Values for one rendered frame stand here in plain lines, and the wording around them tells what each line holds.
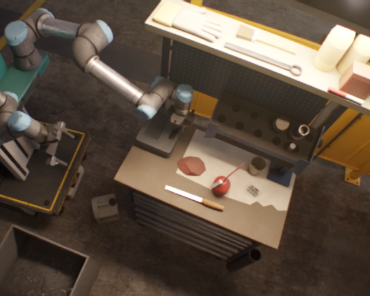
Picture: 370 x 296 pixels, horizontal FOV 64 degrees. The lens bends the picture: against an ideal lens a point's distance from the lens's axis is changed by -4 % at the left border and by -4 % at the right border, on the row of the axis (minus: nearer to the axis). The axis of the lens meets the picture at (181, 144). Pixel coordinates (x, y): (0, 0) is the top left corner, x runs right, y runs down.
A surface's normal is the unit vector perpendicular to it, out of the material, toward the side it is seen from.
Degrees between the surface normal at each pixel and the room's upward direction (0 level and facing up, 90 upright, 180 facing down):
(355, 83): 90
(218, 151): 0
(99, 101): 0
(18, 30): 8
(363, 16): 58
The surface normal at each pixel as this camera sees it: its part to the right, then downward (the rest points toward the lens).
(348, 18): -0.27, 0.42
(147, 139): 0.10, -0.47
